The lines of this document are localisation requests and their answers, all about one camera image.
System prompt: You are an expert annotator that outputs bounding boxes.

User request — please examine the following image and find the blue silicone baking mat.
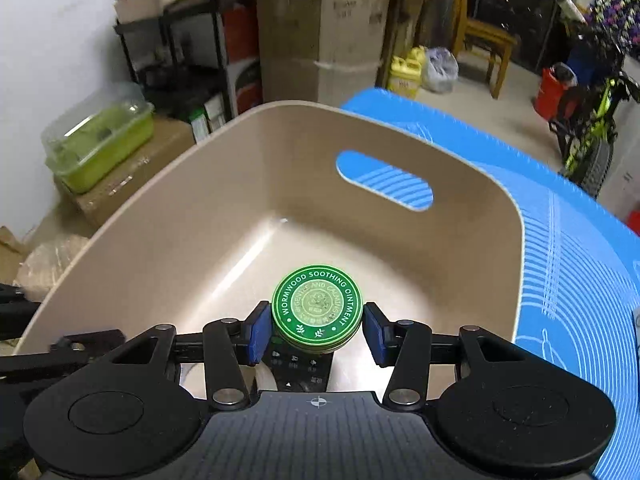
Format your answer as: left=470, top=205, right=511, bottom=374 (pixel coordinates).
left=343, top=89, right=639, bottom=479

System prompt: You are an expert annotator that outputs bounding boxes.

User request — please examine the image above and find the green black bicycle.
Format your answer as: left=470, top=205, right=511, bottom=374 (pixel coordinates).
left=549, top=55, right=639, bottom=200

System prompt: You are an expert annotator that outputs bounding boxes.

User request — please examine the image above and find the red plastic bucket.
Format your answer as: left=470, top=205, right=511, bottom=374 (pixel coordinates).
left=534, top=63, right=578, bottom=120

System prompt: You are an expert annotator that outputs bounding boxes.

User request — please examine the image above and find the yellow detergent jug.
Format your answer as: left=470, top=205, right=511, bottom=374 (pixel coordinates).
left=386, top=47, right=426, bottom=100

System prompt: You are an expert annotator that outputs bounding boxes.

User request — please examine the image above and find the green ointment tin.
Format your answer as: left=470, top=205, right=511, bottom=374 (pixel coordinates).
left=271, top=264, right=363, bottom=354

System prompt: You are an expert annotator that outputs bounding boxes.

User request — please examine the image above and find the black TV remote control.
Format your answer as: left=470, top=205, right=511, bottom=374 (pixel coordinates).
left=262, top=336, right=334, bottom=392

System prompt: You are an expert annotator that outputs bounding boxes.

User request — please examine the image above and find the floor cardboard box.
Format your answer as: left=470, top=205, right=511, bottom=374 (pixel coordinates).
left=54, top=116, right=195, bottom=229

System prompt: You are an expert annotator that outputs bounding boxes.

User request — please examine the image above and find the beige plastic storage basket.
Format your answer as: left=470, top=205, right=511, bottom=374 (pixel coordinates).
left=12, top=100, right=524, bottom=401

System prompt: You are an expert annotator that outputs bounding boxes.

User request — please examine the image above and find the white plastic bag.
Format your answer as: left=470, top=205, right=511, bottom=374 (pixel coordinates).
left=422, top=47, right=459, bottom=93

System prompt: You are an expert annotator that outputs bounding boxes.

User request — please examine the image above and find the black metal shelf rack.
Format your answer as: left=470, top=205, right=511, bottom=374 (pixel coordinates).
left=114, top=0, right=233, bottom=122

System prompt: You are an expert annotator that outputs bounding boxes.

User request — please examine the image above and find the lower cardboard box stack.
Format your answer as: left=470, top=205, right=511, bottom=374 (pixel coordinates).
left=257, top=0, right=390, bottom=106

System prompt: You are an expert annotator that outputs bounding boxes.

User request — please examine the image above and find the green lidded plastic container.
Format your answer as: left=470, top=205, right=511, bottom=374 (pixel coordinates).
left=41, top=82, right=154, bottom=194

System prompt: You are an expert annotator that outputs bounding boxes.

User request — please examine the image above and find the wooden chair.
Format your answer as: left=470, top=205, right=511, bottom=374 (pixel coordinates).
left=451, top=0, right=518, bottom=100

